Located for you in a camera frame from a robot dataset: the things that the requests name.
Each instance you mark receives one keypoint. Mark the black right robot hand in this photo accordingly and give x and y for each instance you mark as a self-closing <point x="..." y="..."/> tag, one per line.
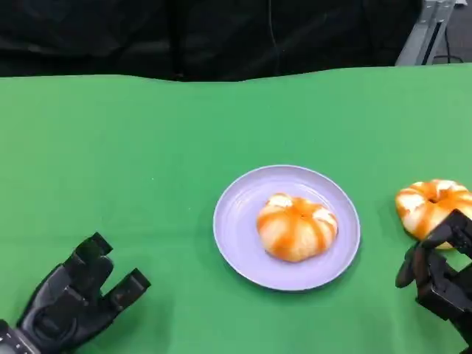
<point x="442" y="287"/>

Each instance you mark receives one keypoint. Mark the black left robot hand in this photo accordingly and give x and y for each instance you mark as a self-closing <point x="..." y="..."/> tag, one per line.
<point x="62" y="306"/>

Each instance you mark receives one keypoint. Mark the orange and white bread roll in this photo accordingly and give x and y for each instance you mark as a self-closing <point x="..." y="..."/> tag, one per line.
<point x="296" y="228"/>
<point x="420" y="210"/>

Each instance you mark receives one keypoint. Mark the lilac plate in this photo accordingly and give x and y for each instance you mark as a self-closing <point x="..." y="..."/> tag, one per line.
<point x="239" y="228"/>

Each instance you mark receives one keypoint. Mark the black backdrop curtain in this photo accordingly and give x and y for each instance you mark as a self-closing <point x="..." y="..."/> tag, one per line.
<point x="147" y="37"/>

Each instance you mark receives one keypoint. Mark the grey metal frame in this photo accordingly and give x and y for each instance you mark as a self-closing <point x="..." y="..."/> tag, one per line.
<point x="416" y="40"/>

